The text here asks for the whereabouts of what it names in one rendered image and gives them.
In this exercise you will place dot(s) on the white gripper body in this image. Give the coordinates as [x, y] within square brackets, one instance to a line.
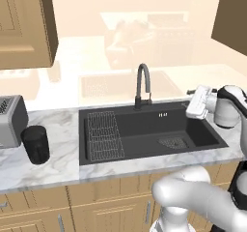
[197, 102]

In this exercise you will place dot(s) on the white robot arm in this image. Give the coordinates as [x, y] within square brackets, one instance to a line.
[196, 194]

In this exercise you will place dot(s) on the dark grey sink faucet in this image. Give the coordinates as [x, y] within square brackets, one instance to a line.
[142, 86]

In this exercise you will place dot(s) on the black sink basin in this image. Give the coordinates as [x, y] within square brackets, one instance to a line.
[148, 131]

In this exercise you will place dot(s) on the black jug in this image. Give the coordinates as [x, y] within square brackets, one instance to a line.
[36, 144]

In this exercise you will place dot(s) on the tan drawer front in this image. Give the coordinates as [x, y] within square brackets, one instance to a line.
[93, 192]
[135, 183]
[32, 198]

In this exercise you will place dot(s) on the tan cupboard door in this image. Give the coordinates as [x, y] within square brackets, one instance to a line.
[115, 215]
[32, 221]

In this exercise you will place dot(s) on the grey toaster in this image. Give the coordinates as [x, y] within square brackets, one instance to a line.
[10, 120]

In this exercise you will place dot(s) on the brown wall cupboard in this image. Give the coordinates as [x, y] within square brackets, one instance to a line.
[230, 16]

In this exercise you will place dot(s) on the tan wall cupboard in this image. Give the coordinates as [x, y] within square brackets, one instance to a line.
[26, 24]

